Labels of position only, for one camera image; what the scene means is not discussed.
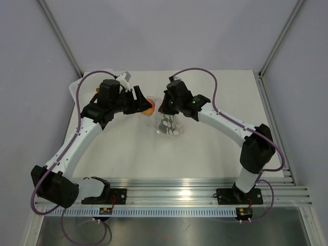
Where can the right aluminium frame post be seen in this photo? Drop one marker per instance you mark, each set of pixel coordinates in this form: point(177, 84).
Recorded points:
point(283, 34)

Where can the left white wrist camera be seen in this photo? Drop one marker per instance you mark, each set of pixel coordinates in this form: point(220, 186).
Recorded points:
point(124, 78)

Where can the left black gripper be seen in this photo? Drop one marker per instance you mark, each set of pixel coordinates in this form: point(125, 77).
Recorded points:
point(141, 103)

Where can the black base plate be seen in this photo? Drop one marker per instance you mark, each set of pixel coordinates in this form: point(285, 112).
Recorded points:
point(108, 197)
point(233, 196)

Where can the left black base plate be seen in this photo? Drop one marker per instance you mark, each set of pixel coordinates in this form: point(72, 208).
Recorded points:
point(108, 197)

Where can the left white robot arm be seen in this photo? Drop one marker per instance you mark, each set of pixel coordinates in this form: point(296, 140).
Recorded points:
point(52, 181)

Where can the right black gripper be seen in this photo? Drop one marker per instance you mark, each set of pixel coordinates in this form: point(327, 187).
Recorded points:
point(164, 108)

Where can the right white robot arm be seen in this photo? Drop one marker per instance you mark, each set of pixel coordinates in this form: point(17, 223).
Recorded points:
point(255, 141)

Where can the white slotted cable duct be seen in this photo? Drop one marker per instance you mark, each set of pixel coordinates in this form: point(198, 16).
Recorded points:
point(145, 212)

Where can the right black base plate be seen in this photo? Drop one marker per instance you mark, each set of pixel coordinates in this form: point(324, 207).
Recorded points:
point(233, 196)

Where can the clear polka dot zip bag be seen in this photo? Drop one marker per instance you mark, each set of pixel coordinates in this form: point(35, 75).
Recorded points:
point(164, 124)

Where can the orange peach toy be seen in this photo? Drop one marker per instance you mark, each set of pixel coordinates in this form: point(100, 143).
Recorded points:
point(150, 108)

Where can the left aluminium frame post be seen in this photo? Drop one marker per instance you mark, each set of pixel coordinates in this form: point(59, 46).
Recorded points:
point(46, 10)

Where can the aluminium mounting rail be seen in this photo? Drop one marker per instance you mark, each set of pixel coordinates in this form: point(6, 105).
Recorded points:
point(198, 192)

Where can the aluminium frame post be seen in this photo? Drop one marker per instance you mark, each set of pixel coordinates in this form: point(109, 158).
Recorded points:
point(283, 34)
point(46, 10)

